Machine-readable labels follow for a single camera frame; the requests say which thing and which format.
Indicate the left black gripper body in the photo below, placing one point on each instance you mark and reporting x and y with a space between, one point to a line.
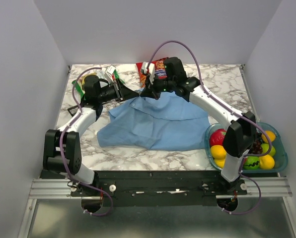
113 91

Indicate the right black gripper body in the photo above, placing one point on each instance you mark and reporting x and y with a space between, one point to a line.
161 85

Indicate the light blue shirt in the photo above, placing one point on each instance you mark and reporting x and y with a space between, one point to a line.
169 124

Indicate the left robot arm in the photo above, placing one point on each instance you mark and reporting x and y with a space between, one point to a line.
62 149

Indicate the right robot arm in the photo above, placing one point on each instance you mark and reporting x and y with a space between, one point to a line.
240 128

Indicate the red candy bag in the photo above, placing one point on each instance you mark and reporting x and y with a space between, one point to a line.
159 70

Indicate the green chips bag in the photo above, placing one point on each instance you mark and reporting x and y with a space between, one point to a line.
97 72

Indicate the red dragon fruit toy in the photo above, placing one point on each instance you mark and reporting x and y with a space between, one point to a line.
217 137

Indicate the yellow lemon upper left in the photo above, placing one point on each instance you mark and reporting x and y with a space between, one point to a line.
218 152

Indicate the yellow lemon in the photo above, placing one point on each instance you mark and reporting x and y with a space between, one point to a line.
219 162
266 162
268 136
218 152

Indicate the yellow lemon lower left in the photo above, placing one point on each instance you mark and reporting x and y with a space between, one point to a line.
219 162

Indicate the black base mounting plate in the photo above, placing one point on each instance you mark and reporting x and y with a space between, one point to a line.
112 189

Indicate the dark purple grape bunch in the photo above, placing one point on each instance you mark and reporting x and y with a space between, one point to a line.
256 147

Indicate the yellow lemon back right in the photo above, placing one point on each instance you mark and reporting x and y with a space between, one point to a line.
268 136

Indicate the green lime upper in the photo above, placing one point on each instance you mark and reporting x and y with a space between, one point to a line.
265 148

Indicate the green lime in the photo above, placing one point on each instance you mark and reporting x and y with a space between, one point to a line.
265 148
251 163

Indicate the green lime lower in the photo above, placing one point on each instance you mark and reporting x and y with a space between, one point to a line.
251 163

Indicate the teal plastic fruit container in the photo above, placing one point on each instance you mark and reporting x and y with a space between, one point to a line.
281 158

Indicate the yellow lemon front right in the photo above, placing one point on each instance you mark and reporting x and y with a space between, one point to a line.
266 162

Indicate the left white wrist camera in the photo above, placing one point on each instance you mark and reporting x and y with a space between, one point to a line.
110 73

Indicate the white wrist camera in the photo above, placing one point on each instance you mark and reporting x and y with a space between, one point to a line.
110 73
148 69

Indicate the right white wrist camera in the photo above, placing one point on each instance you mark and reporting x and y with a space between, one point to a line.
148 69

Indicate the aluminium rail frame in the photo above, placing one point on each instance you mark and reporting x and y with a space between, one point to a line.
52 212

